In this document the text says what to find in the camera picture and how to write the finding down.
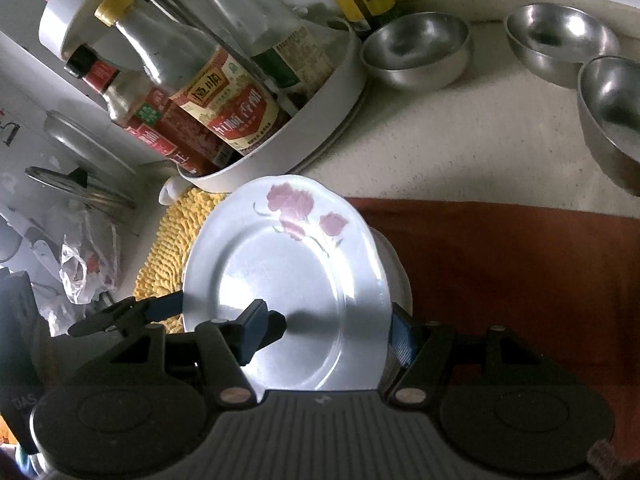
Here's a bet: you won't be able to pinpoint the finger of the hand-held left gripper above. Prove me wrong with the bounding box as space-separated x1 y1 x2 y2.
67 291 184 339

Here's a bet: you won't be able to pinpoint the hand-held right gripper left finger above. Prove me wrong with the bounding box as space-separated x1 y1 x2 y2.
97 299 287 407

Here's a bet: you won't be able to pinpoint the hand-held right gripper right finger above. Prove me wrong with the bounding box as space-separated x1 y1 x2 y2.
386 301 548 407

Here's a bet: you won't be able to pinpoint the white floral plate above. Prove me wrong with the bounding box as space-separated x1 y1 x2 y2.
182 175 393 392
370 227 413 316

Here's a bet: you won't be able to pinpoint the stainless steel bowl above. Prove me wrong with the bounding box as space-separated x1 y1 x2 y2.
576 56 640 196
505 3 622 86
360 12 472 92

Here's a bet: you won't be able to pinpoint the yellow chenille mat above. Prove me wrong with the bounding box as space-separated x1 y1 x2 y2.
131 185 233 333

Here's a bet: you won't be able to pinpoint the clear plastic bag red contents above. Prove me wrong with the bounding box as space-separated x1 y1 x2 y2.
59 210 123 306

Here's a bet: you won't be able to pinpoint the garlic bulb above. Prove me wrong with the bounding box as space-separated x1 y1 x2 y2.
159 177 183 206

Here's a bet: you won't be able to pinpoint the red-brown cloth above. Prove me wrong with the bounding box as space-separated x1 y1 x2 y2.
345 196 640 411

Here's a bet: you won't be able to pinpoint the glass pot lid black knob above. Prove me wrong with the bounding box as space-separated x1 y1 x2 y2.
25 165 138 211

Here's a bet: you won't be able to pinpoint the large glass pot lid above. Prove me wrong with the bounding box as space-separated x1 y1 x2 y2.
44 110 138 176

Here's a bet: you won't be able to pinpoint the red label soy sauce bottle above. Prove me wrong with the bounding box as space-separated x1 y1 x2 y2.
64 44 236 171

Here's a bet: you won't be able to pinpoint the yellow cap vinegar bottle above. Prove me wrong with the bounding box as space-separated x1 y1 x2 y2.
95 0 293 157

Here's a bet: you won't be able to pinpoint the white two-tier condiment rack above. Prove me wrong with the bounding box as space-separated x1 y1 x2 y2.
39 0 366 193

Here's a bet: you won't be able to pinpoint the clear bottle purple label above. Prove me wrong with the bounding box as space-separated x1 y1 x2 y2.
175 0 336 91

